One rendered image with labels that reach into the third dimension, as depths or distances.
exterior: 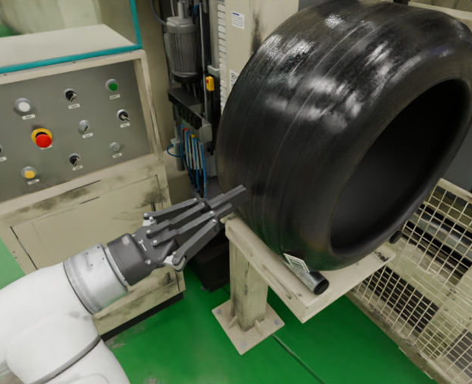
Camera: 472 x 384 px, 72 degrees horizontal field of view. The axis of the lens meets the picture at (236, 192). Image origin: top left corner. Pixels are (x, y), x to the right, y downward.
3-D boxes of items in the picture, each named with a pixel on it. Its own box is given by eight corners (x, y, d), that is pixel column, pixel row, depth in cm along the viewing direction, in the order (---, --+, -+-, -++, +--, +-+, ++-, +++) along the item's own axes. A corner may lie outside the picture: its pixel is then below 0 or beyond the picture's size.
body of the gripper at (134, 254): (116, 272, 44) (177, 237, 47) (98, 233, 49) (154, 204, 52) (135, 298, 49) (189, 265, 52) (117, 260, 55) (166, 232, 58)
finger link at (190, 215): (154, 251, 53) (151, 245, 54) (212, 216, 57) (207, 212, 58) (147, 236, 50) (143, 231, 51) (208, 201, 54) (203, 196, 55)
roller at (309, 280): (240, 196, 96) (247, 203, 99) (229, 207, 96) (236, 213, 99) (327, 280, 74) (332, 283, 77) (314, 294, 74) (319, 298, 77)
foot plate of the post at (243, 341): (211, 311, 168) (211, 307, 166) (253, 286, 180) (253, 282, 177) (240, 355, 151) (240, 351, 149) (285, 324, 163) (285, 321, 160)
